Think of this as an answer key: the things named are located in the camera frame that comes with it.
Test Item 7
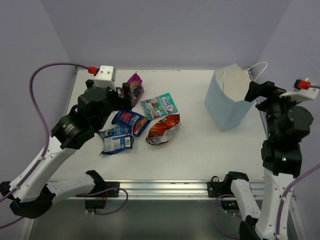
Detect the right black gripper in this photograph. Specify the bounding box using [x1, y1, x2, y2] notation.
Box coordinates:
[245, 80, 306, 140]

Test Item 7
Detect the yellow green candy packet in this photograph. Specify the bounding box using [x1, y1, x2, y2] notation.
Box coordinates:
[116, 87, 124, 98]

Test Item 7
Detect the purple snack packet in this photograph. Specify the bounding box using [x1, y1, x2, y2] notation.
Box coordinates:
[126, 73, 145, 108]

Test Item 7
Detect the light blue paper bag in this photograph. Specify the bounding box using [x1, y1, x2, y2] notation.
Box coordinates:
[204, 61, 268, 132]

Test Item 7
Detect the blue red snack packet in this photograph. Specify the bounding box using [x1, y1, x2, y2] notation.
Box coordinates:
[111, 110, 151, 137]

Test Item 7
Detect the blue Kettle chips bag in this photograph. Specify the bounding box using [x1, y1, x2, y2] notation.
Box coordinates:
[98, 126, 134, 155]

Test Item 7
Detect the green red snack packet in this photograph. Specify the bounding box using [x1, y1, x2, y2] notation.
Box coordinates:
[140, 92, 178, 120]

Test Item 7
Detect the orange red chips bag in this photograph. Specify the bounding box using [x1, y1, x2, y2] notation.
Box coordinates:
[145, 114, 181, 146]

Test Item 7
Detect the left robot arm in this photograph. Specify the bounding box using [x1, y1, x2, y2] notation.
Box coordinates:
[0, 79, 133, 219]

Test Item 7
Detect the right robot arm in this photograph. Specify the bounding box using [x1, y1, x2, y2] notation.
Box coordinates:
[222, 78, 319, 240]

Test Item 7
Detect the left base control box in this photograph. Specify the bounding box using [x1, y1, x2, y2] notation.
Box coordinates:
[84, 198, 107, 213]

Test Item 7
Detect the base control box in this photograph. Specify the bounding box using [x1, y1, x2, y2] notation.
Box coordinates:
[84, 198, 107, 213]
[220, 198, 240, 213]

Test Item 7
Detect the right base control box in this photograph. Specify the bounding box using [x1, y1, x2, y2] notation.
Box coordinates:
[220, 198, 240, 213]

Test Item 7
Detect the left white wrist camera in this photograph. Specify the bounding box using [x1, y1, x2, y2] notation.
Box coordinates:
[93, 65, 117, 91]

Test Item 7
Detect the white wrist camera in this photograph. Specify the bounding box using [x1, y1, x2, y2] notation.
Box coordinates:
[279, 78, 320, 103]
[93, 65, 117, 91]

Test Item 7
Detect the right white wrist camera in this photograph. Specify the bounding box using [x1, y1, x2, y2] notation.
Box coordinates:
[279, 78, 320, 103]

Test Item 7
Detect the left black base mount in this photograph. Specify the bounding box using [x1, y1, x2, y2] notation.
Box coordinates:
[85, 181, 120, 198]

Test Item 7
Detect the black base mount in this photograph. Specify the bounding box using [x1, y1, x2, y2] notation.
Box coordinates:
[85, 181, 120, 198]
[206, 175, 227, 198]

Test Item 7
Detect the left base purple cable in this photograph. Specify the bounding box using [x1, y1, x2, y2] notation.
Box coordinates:
[82, 187, 129, 216]

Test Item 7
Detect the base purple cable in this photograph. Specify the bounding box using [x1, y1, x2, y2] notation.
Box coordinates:
[211, 193, 242, 240]
[82, 187, 129, 216]

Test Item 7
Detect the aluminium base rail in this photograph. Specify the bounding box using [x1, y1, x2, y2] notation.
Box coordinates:
[47, 178, 298, 201]

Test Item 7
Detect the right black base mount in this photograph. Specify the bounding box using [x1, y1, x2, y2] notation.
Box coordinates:
[206, 175, 227, 198]

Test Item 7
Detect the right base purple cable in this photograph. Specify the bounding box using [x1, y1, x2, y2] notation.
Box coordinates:
[211, 193, 242, 240]

